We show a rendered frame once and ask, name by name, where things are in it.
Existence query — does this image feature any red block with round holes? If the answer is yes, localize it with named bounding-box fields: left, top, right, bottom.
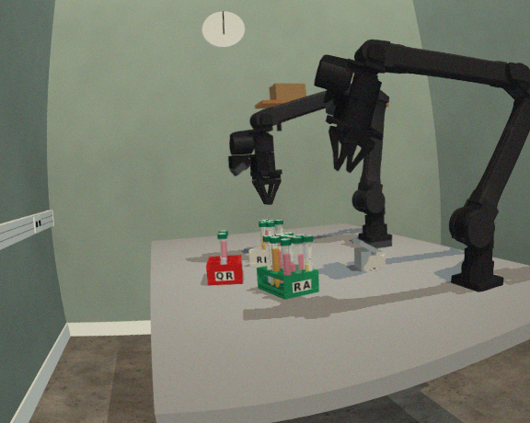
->
left=206, top=255, right=243, bottom=285

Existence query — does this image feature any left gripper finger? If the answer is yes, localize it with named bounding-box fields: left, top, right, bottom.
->
left=346, top=141, right=374, bottom=173
left=328, top=129, right=354, bottom=171

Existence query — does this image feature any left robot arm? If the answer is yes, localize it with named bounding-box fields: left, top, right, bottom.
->
left=314, top=40, right=530, bottom=292

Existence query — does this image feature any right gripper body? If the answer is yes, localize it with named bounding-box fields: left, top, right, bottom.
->
left=250, top=152, right=282, bottom=180

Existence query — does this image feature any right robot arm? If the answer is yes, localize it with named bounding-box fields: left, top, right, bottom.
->
left=228, top=90, right=392, bottom=243

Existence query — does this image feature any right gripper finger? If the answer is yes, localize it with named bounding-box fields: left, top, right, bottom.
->
left=258, top=179, right=282, bottom=205
left=252, top=180, right=274, bottom=204

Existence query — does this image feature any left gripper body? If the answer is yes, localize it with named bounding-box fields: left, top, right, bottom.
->
left=326, top=95, right=383, bottom=145

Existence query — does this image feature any test tube with green cap and pink liquid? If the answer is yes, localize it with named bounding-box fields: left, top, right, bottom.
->
left=280, top=238, right=292, bottom=275

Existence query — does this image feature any green tube rack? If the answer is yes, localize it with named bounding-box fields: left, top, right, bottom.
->
left=257, top=266, right=319, bottom=300

